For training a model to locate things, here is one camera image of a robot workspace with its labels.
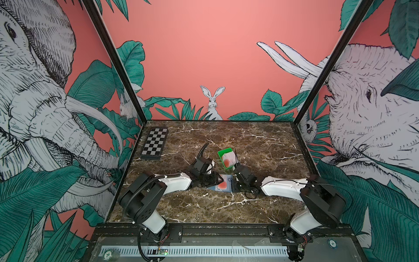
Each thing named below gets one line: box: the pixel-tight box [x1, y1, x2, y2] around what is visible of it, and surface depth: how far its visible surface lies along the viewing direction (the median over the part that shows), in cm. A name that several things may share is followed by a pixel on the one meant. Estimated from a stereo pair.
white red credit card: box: [216, 174, 228, 190], surface depth 90 cm
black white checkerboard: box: [140, 127, 169, 160], surface depth 106 cm
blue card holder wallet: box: [206, 173, 233, 193], surface depth 90 cm
